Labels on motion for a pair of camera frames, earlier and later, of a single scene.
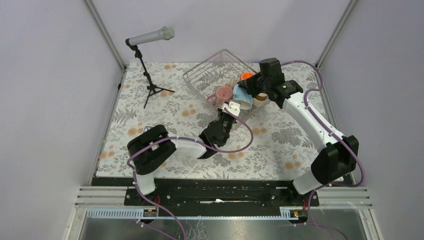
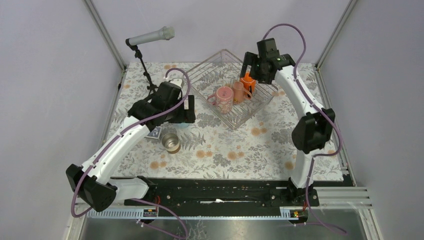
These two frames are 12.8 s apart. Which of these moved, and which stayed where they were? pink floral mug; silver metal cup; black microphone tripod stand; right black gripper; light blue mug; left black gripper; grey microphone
Moved: silver metal cup; light blue mug; right black gripper; left black gripper
Stayed: grey microphone; black microphone tripod stand; pink floral mug
